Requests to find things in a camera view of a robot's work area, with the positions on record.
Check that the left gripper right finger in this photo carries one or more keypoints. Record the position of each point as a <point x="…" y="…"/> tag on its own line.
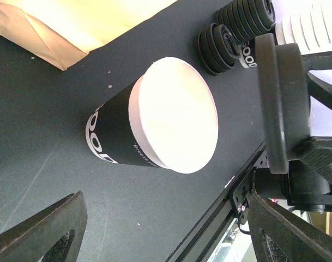
<point x="279" y="235"/>

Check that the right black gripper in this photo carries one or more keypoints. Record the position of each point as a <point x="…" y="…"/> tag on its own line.
<point x="308" y="184"/>

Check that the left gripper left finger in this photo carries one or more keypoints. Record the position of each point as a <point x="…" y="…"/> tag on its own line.
<point x="53" y="234"/>

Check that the orange paper bag white handles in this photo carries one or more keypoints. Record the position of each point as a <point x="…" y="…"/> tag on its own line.
<point x="64" y="32"/>

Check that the right stack paper cups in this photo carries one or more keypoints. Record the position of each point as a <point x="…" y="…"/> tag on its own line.
<point x="311" y="29"/>

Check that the black lidded cup right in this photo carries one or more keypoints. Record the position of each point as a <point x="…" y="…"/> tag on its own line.
<point x="247" y="19"/>

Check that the black cup lid stack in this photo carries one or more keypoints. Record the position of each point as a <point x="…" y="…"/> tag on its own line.
<point x="217" y="49"/>

